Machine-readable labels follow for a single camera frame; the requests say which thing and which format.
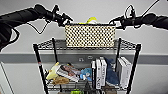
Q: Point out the large white box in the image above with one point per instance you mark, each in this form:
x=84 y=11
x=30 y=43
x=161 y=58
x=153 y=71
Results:
x=124 y=73

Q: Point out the black pointed bag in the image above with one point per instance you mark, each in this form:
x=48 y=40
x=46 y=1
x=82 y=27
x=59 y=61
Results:
x=88 y=89

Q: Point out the tall white box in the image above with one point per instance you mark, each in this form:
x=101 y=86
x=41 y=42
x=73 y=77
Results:
x=101 y=71

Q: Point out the yellow white bird plush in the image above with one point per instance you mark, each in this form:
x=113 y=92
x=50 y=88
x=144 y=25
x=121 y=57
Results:
x=92 y=20

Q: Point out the pale spotted woven basket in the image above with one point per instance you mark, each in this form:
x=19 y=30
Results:
x=90 y=36

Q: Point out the small blue toy pack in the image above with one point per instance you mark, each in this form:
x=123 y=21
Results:
x=87 y=75

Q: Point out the flat printed picture box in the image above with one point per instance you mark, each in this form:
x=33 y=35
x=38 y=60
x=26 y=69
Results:
x=68 y=72

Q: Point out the blue bag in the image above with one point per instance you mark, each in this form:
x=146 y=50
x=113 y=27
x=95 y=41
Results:
x=111 y=75

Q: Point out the white wall socket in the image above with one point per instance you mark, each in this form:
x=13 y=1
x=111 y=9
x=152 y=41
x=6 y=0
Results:
x=90 y=58
x=81 y=60

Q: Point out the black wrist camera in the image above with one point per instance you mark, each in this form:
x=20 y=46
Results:
x=130 y=10
x=55 y=8

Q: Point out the green yellow toy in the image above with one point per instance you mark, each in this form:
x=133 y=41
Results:
x=75 y=92

